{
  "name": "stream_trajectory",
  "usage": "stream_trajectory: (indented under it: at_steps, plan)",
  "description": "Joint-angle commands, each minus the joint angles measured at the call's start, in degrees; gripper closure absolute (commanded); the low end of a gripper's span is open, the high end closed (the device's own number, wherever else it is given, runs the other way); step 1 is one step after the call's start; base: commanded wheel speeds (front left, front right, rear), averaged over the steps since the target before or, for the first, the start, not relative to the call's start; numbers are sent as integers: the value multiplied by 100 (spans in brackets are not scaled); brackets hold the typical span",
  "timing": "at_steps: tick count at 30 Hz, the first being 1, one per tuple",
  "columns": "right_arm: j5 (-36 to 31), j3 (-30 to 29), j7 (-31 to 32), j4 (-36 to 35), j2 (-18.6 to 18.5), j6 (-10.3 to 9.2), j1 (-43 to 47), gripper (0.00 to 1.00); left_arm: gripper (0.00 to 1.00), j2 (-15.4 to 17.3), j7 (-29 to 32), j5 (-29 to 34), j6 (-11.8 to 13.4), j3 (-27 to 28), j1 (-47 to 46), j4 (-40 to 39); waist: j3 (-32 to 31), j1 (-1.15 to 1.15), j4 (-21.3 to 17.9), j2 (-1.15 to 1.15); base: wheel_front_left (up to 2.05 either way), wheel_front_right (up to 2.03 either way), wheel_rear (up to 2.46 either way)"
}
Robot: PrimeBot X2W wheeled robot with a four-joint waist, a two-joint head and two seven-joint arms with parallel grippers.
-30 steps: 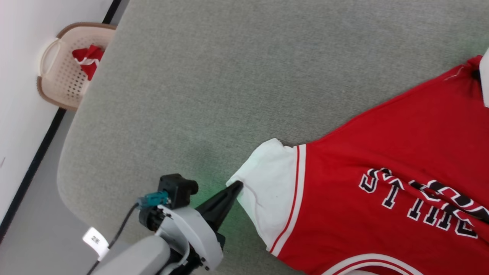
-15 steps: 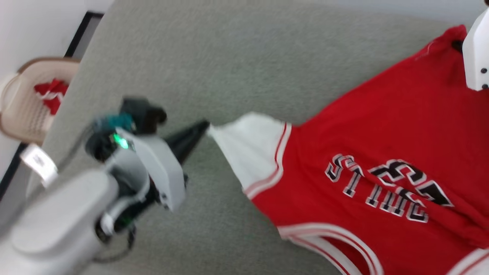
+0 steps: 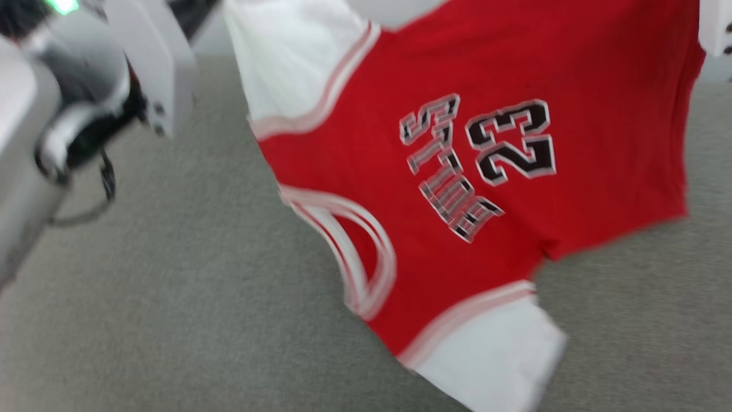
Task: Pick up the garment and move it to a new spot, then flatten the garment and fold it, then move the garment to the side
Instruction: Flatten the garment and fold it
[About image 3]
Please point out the grey fabric sofa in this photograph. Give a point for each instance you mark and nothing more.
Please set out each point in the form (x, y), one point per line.
(171, 286)

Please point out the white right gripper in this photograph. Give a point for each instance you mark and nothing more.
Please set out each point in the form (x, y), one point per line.
(717, 26)

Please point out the red and white basketball jersey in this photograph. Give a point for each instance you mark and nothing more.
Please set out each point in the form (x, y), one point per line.
(600, 143)

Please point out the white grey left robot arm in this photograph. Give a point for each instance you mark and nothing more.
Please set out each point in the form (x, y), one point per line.
(23, 171)

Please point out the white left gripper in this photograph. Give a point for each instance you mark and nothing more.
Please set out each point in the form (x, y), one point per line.
(154, 57)

